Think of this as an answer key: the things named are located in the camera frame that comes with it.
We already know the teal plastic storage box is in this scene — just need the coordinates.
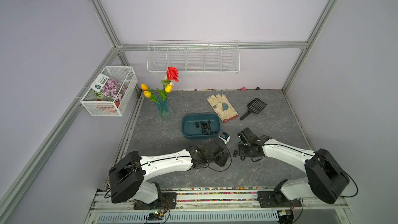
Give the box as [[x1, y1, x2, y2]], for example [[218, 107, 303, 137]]
[[182, 113, 222, 140]]

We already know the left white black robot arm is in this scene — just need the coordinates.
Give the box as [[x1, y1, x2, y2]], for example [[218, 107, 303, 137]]
[[105, 139, 232, 204]]

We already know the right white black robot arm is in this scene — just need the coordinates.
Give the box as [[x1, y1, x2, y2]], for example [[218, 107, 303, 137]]
[[238, 128, 351, 206]]

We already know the black slotted plastic scoop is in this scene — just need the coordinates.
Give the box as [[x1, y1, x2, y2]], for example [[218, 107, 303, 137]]
[[239, 97, 267, 120]]

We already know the beige work glove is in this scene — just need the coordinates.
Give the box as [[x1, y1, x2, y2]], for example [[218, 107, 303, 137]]
[[207, 94, 238, 122]]

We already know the teal glass flower vase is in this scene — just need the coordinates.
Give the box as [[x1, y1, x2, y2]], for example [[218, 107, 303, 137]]
[[155, 100, 173, 121]]

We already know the yellow tulip right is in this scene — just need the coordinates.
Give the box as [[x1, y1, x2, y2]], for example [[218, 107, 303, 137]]
[[164, 84, 173, 93]]

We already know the yellow tulip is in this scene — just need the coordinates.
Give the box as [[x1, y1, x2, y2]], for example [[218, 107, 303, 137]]
[[141, 84, 148, 91], [164, 84, 173, 93], [144, 91, 152, 98]]

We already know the yellow tulip lower left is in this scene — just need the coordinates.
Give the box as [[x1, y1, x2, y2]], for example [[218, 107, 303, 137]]
[[144, 91, 152, 98]]

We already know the red artificial rose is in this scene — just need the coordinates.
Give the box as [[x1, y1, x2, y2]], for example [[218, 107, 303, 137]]
[[166, 67, 179, 82]]

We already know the yellow tulip upper left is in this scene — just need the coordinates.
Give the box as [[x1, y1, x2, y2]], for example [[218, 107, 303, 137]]
[[141, 84, 148, 91]]

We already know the purple flower seed packet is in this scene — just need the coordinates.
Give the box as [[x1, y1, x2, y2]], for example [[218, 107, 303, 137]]
[[90, 74, 127, 103]]

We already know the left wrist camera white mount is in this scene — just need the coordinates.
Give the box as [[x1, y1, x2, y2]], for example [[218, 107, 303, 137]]
[[219, 132, 230, 145]]

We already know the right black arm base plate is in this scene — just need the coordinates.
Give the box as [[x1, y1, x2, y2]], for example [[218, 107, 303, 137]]
[[257, 190, 302, 209]]

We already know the aluminium front rail frame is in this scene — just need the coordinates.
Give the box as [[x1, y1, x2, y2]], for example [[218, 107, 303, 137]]
[[85, 187, 357, 224]]

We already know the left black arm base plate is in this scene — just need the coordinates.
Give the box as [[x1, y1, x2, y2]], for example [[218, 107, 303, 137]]
[[133, 192, 177, 210]]

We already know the white wire wall shelf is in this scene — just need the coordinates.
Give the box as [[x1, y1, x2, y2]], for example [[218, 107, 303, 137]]
[[146, 41, 240, 73]]

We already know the white wire side basket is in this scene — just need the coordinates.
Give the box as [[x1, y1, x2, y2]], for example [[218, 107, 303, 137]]
[[80, 66, 137, 117]]

